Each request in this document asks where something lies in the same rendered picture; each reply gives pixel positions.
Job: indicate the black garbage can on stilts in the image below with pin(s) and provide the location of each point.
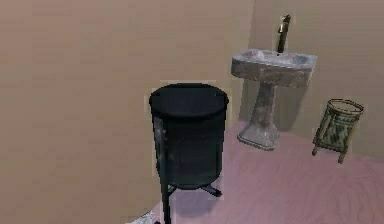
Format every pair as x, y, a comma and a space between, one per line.
188, 140

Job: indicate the dark bronze faucet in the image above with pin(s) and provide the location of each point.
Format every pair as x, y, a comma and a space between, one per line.
283, 33

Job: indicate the green woven basket on legs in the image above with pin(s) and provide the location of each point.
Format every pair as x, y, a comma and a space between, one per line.
338, 128

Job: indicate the grey pedestal sink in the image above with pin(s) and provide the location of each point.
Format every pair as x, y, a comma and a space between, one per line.
271, 68

